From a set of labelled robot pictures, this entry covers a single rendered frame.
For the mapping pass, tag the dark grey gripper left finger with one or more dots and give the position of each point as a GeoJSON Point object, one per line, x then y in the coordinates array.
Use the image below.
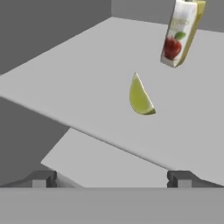
{"type": "Point", "coordinates": [43, 177]}

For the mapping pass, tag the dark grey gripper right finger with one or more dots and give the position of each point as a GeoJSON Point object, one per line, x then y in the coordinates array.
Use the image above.
{"type": "Point", "coordinates": [178, 176]}

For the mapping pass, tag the grey fridge shelf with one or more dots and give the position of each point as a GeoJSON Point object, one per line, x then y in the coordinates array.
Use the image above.
{"type": "Point", "coordinates": [102, 166]}
{"type": "Point", "coordinates": [116, 87]}

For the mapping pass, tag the yellow-green lemon wedge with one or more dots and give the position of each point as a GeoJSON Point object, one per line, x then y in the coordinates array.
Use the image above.
{"type": "Point", "coordinates": [139, 98]}

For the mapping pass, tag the white apple juice carton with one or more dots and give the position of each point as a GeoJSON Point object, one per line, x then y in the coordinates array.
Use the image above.
{"type": "Point", "coordinates": [177, 38]}

